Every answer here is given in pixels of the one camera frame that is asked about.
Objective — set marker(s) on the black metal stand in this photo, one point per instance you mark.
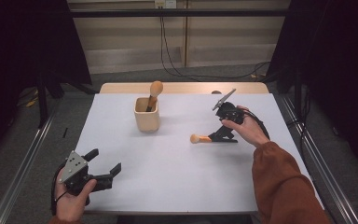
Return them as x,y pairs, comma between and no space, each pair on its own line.
297,93
42,102

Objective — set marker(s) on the white table mat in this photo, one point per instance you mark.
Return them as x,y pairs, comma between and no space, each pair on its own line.
174,174

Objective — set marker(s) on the wooden table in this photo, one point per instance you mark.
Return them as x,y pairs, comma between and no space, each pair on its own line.
183,88

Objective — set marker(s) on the person's left hand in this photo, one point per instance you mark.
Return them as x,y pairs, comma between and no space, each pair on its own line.
71,207

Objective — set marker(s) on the large makeup brush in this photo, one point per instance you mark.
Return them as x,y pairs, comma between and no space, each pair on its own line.
156,88

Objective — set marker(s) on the black horizontal bar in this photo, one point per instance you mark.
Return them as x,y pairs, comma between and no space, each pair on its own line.
167,12

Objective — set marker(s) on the white wall socket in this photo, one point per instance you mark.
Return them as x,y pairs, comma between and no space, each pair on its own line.
169,3

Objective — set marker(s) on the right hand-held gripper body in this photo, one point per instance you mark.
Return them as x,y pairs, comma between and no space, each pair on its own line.
230,113

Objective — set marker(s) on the dark curtain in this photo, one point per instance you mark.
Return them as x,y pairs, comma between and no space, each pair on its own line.
338,62
18,46

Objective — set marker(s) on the aluminium rail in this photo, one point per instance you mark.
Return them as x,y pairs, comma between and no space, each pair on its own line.
338,202
20,174

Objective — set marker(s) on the beige square brush holder cup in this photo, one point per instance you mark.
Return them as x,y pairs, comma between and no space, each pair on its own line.
146,119

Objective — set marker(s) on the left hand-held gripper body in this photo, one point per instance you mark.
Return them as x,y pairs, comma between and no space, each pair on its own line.
74,169

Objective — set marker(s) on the dark table grommet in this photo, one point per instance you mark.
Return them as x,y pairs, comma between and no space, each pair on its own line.
216,92

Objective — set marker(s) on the person's right hand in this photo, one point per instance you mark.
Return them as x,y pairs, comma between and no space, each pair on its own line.
250,130

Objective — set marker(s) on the small makeup brush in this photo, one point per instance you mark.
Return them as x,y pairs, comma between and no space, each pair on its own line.
199,138

